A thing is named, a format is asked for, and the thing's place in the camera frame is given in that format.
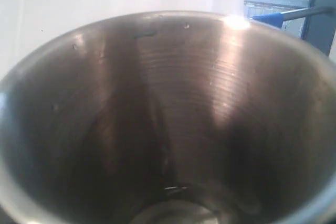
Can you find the stainless steel tumbler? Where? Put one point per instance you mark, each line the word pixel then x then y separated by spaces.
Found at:
pixel 170 117

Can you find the grey metal post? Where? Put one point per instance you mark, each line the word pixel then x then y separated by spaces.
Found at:
pixel 319 29

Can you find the blue-taped metal bar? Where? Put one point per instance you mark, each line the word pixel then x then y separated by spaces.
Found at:
pixel 277 19

